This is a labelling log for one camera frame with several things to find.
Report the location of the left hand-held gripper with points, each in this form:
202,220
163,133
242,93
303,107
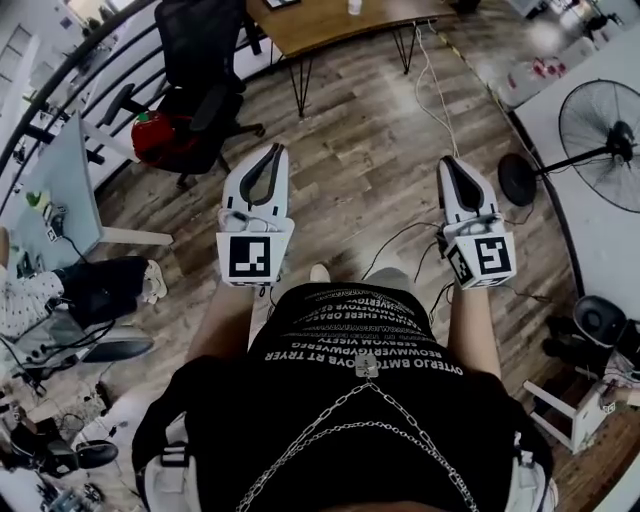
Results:
250,255

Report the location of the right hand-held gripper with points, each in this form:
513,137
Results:
492,257

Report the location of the person's left forearm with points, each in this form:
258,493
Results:
225,325

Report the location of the person's right forearm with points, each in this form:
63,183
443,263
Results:
472,335

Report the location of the black standing fan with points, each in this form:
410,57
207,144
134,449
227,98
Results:
517,180

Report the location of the black hairpin table leg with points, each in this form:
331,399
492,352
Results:
301,100
406,60

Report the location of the person's white shoe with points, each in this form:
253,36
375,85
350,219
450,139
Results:
320,274

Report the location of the khaki trousers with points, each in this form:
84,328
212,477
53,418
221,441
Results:
392,277

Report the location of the red bag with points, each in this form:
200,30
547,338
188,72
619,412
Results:
155,132

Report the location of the black office chair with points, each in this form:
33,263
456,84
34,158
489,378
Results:
200,55

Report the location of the plastic pack of water bottles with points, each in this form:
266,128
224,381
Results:
545,70

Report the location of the black round bin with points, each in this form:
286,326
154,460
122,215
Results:
597,320

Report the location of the glass-topped white desk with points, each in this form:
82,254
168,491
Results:
65,200

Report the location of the white stool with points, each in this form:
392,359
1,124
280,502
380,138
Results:
580,420

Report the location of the black printed t-shirt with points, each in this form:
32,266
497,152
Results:
350,440

